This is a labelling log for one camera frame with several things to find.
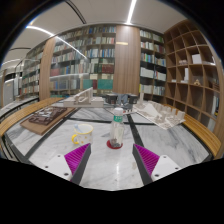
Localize white city architectural model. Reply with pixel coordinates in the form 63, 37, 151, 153
133, 92, 187, 131

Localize wooden cubby shelf unit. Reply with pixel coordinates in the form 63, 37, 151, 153
163, 19, 224, 135

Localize clear green-label drink bottle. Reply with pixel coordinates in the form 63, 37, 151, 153
109, 107, 126, 149

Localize dark bookshelf wall with books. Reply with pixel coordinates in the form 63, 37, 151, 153
18, 24, 168, 102

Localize brown model on wooden board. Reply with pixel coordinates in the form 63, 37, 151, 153
19, 105, 76, 136

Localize dark grey building model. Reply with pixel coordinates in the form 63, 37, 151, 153
104, 93, 140, 110

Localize white mug with yellow handle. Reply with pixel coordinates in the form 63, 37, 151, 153
70, 123, 95, 146

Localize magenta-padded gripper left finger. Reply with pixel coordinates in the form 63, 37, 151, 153
42, 142, 92, 186

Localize curved wooden slat bench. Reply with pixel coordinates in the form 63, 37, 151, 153
0, 97, 65, 138
163, 103, 223, 158

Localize ceiling light strips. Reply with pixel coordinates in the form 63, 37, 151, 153
0, 0, 138, 68

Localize flat round red coaster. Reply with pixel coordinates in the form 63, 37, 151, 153
106, 139, 124, 150

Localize white stepped architectural model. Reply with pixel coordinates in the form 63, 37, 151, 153
62, 87, 105, 109

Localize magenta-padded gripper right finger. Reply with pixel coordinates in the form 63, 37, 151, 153
131, 143, 183, 187

